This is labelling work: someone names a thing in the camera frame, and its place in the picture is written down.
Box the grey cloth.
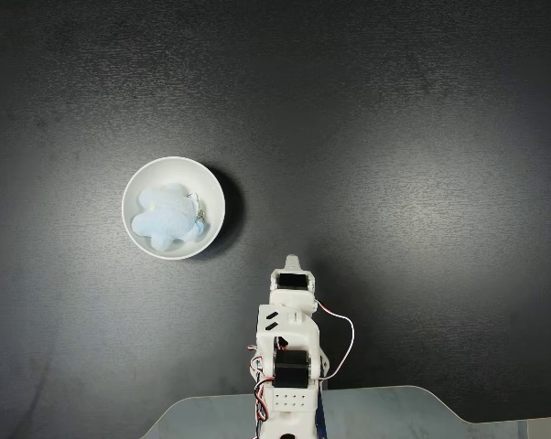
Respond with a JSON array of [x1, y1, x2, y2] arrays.
[[142, 383, 551, 439]]

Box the white red black servo cable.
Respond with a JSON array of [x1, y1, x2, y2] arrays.
[[315, 299, 356, 380]]

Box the twisted red black servo cable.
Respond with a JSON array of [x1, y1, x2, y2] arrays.
[[248, 342, 276, 424]]

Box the skyblue plush doll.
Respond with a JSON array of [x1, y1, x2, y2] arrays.
[[132, 183, 209, 252]]

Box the white bowl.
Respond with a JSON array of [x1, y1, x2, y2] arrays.
[[121, 156, 226, 262]]

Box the blue table clamp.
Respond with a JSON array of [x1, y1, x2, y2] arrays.
[[314, 381, 328, 439]]

